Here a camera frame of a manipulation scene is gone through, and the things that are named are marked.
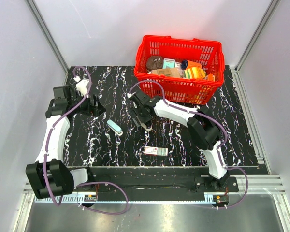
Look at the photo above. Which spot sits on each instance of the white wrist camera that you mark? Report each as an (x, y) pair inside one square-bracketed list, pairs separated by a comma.
[(82, 85), (129, 95)]

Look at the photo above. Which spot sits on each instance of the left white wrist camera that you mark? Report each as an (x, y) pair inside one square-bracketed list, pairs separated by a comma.
[(82, 85)]

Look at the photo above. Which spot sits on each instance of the small light blue stapler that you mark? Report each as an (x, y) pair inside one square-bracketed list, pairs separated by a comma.
[(114, 127)]

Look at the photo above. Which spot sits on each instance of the orange bottle blue cap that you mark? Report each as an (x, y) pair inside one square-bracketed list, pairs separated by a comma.
[(185, 64)]

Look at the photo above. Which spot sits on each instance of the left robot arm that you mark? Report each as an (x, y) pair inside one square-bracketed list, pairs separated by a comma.
[(48, 176)]

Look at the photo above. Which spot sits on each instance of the brown round sponge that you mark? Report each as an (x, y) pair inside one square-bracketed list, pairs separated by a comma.
[(153, 63)]

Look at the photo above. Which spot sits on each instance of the cardboard box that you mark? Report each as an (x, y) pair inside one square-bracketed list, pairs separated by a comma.
[(167, 72)]

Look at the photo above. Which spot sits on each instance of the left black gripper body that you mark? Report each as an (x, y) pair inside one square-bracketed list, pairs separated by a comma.
[(86, 108)]

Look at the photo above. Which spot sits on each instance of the red plastic basket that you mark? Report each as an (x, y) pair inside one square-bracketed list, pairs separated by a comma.
[(206, 52)]

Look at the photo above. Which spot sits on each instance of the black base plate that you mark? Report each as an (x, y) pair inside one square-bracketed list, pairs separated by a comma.
[(156, 184)]

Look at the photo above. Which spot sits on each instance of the yellow green striped box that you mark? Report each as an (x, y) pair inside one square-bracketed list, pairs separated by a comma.
[(194, 73)]

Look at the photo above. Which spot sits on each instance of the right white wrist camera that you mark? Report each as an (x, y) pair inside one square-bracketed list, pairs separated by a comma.
[(129, 95)]

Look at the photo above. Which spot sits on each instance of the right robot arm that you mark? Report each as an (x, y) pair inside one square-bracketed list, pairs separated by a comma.
[(204, 132)]

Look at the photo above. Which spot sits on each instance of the teal label box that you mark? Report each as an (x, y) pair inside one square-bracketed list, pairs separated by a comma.
[(168, 63)]

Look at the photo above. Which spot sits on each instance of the staples box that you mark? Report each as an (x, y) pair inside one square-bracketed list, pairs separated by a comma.
[(156, 151)]

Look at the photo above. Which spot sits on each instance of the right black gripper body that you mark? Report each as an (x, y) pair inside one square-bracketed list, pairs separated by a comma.
[(137, 111)]

